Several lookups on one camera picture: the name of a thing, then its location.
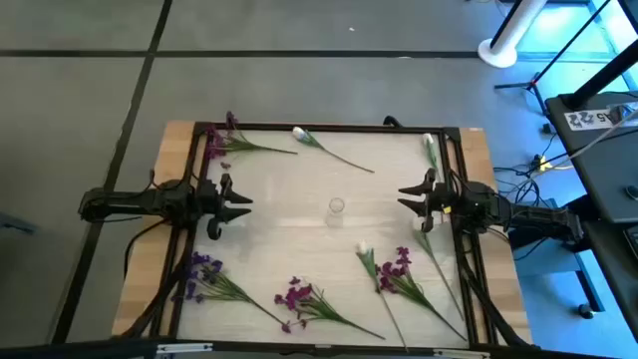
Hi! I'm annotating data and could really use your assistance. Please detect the yellow power plug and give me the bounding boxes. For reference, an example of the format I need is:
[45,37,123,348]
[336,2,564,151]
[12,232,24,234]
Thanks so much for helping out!
[533,155,574,174]

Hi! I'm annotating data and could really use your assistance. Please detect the blue-violet flower bunch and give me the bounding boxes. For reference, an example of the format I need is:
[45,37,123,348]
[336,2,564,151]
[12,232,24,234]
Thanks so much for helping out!
[171,251,288,325]

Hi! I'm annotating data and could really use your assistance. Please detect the black desk with label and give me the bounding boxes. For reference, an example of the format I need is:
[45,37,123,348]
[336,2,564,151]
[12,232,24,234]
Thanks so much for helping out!
[545,92,638,225]

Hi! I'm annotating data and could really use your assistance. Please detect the white printed label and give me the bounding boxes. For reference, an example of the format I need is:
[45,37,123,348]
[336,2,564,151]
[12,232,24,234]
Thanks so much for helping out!
[564,102,638,132]

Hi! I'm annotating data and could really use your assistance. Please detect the black tripod stand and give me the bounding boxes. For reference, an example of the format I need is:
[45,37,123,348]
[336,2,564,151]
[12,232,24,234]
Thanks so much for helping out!
[493,0,612,117]

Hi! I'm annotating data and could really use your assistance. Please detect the black aluminium rail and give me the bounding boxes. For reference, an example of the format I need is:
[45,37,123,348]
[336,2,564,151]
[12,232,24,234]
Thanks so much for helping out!
[0,338,638,359]

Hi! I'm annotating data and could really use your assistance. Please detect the black floor cables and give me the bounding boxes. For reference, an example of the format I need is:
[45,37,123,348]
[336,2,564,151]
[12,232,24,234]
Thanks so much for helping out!
[492,127,574,200]

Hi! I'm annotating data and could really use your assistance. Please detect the black aluminium table frame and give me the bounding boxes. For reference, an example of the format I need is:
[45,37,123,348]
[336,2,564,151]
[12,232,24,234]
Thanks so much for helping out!
[149,121,529,350]

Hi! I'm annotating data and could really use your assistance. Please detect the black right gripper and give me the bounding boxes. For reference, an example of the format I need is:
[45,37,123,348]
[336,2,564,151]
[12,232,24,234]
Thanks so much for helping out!
[397,168,468,233]

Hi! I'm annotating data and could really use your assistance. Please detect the pole with white round base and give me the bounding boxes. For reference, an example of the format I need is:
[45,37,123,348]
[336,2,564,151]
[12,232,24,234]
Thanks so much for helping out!
[477,0,549,70]

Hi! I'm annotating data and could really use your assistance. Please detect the white artificial tulip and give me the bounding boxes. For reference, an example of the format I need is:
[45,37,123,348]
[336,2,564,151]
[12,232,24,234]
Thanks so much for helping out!
[291,126,376,175]
[412,218,466,321]
[422,132,443,180]
[356,240,409,350]

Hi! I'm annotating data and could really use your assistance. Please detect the clear glass vase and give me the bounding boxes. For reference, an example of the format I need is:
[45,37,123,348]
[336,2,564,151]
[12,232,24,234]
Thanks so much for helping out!
[326,196,347,229]

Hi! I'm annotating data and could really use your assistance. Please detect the silver metal bracket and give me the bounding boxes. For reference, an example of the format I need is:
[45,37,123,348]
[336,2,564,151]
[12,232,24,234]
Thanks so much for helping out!
[433,348,492,359]
[156,342,214,355]

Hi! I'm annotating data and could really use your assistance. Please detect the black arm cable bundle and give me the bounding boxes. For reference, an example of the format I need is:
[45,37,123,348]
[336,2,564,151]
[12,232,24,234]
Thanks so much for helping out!
[119,218,198,340]
[458,231,532,348]

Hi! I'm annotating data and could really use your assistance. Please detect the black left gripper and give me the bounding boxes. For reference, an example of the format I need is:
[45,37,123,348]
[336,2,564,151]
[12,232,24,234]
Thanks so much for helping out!
[196,173,254,241]

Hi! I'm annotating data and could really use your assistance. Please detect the dark purple flower bunch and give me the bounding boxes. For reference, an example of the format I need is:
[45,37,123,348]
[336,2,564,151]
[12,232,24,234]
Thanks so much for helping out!
[204,111,299,171]

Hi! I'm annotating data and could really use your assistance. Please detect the black desk post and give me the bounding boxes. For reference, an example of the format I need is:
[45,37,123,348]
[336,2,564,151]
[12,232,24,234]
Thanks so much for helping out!
[565,38,638,110]

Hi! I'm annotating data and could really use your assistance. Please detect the grey furniture foot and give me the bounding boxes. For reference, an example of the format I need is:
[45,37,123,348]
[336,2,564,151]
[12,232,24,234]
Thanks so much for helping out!
[0,211,39,235]

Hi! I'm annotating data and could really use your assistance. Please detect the white cable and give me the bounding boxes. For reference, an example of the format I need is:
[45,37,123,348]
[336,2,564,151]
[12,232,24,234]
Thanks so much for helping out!
[562,107,638,169]

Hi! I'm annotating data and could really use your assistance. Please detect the magenta flower bunch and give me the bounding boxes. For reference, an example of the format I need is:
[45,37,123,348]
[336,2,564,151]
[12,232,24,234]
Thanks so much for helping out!
[273,276,386,341]
[376,245,469,342]

